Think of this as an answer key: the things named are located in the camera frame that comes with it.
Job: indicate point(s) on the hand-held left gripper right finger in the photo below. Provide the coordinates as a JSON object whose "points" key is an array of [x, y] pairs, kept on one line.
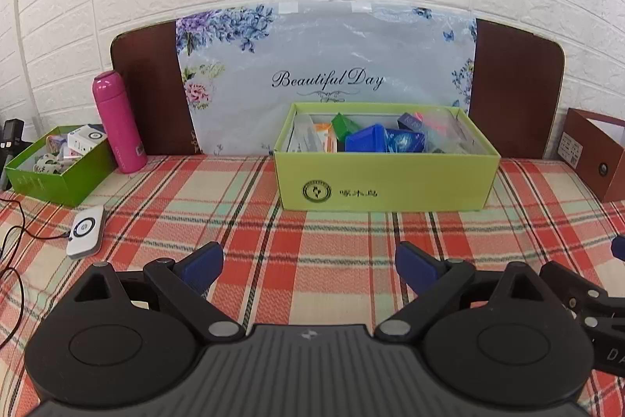
{"points": [[415, 263]]}

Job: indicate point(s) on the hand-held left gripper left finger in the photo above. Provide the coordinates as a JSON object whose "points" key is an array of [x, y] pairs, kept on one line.
{"points": [[205, 263]]}

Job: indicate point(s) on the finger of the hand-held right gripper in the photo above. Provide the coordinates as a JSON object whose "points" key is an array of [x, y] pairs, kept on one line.
{"points": [[620, 248], [571, 282]]}

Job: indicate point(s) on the large green cardboard box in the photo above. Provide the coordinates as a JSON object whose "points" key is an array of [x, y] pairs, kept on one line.
{"points": [[390, 187]]}

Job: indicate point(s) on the clear plastic cup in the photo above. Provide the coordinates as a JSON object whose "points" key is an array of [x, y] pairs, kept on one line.
{"points": [[439, 138]]}

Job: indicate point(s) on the blue plastic box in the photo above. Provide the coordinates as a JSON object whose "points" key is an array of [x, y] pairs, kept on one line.
{"points": [[366, 139]]}

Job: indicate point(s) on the dark blue box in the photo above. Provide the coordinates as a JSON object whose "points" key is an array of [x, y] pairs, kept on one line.
{"points": [[409, 122]]}

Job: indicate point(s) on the orange white medicine box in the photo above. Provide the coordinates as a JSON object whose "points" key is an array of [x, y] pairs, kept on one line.
{"points": [[324, 136]]}

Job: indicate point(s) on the plaid mat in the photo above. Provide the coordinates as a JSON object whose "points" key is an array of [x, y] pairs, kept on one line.
{"points": [[342, 241]]}

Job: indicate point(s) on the brown shoebox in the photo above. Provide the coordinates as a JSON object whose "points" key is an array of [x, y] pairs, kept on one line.
{"points": [[591, 143]]}

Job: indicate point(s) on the white rounded device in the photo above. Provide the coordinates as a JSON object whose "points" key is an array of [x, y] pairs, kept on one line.
{"points": [[85, 231]]}

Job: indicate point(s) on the small green tray box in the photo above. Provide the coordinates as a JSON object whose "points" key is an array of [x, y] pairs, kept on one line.
{"points": [[68, 185]]}

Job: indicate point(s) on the pink bottle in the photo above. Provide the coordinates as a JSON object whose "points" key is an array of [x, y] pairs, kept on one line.
{"points": [[117, 129]]}

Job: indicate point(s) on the white blue small box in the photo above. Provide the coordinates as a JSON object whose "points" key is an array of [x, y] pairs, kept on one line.
{"points": [[88, 137]]}

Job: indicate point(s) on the brown headboard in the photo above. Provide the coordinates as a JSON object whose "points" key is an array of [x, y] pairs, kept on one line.
{"points": [[517, 94]]}

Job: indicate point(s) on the white patterned roll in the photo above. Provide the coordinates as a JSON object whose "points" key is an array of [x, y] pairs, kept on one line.
{"points": [[49, 164]]}

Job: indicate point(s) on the black device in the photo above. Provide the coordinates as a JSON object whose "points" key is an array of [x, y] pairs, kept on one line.
{"points": [[12, 138]]}

